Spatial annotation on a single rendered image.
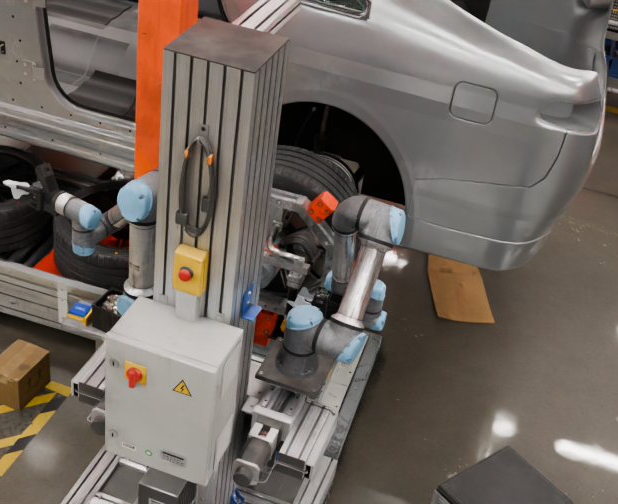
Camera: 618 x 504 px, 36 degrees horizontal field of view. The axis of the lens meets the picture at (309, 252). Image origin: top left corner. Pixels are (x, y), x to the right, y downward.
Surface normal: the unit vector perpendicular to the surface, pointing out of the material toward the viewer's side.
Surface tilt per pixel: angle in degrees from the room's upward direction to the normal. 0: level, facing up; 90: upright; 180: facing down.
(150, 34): 90
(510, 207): 90
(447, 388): 0
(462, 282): 2
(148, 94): 90
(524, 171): 90
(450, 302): 1
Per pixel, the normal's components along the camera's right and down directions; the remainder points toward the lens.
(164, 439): -0.32, 0.51
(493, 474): 0.12, -0.81
